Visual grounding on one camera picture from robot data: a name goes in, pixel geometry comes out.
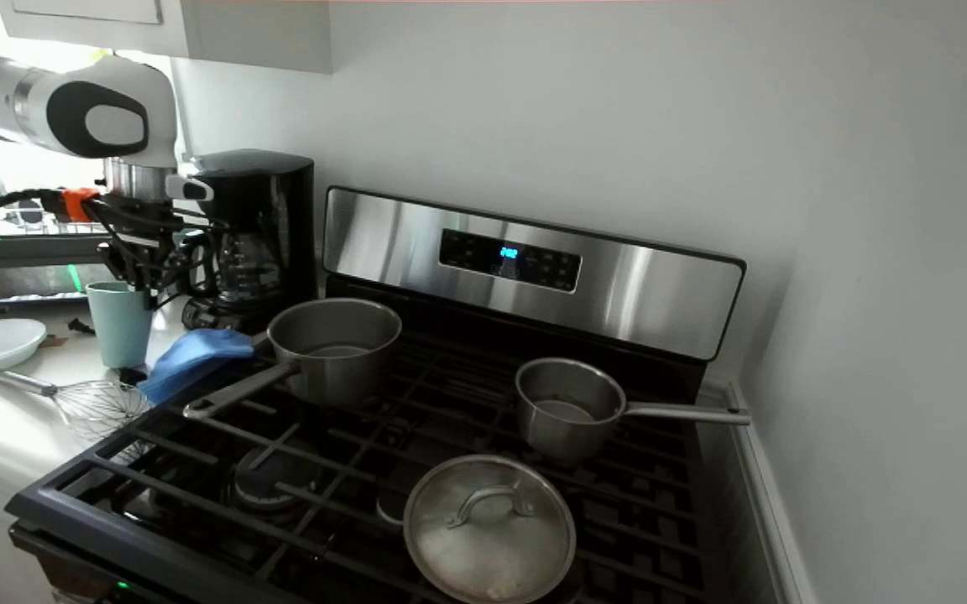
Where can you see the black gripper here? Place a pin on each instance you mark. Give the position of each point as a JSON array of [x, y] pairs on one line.
[[150, 237]]

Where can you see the large teal cup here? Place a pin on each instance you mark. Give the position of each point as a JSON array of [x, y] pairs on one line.
[[117, 333]]

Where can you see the blue cloth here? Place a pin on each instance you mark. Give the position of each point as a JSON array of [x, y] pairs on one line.
[[199, 361]]

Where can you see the black steel gas stove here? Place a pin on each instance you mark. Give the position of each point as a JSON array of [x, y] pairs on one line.
[[638, 289]]

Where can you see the black coffee maker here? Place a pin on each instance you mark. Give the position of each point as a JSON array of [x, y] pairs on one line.
[[271, 223]]

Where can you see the steel countertop appliance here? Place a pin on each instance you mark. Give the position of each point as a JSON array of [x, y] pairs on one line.
[[13, 280]]

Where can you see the large steel saucepan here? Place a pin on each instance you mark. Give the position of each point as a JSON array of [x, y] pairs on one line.
[[336, 356]]

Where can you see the small steel saucepan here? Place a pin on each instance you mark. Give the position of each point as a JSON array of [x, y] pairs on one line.
[[572, 432]]

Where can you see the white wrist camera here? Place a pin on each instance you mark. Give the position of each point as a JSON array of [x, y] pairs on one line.
[[192, 190]]

